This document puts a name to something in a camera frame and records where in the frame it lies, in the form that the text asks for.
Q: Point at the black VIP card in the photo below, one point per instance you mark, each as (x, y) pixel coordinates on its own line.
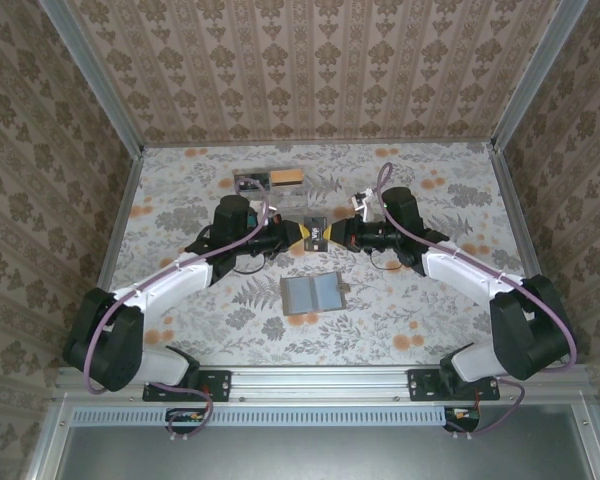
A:
(316, 239)

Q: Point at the taupe leather card holder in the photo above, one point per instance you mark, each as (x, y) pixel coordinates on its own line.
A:
(325, 295)

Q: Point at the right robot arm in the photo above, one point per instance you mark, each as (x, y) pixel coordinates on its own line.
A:
(460, 270)

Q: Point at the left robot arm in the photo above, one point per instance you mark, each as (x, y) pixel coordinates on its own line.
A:
(180, 277)

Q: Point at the dark card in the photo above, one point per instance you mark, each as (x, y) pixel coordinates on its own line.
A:
(252, 186)

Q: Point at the clear plastic tray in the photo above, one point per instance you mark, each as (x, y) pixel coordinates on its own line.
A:
(292, 197)

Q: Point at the floral print table cover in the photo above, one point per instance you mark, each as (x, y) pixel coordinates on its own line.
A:
(380, 325)

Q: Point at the black controller board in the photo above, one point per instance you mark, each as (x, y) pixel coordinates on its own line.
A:
(462, 416)
(185, 417)

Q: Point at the grey metal panel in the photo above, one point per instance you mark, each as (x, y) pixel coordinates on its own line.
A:
(330, 455)

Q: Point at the thin aluminium wall-side rail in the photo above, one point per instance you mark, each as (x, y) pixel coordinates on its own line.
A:
(320, 144)

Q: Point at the aluminium table side rail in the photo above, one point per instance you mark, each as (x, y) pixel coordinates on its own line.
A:
(118, 225)
(520, 225)

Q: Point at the aluminium rail under arm bases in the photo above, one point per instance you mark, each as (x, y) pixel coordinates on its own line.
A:
(320, 382)

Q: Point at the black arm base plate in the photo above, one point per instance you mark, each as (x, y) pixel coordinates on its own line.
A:
(215, 385)
(425, 385)

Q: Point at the aluminium frame post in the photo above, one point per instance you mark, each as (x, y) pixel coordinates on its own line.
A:
(535, 75)
(95, 80)

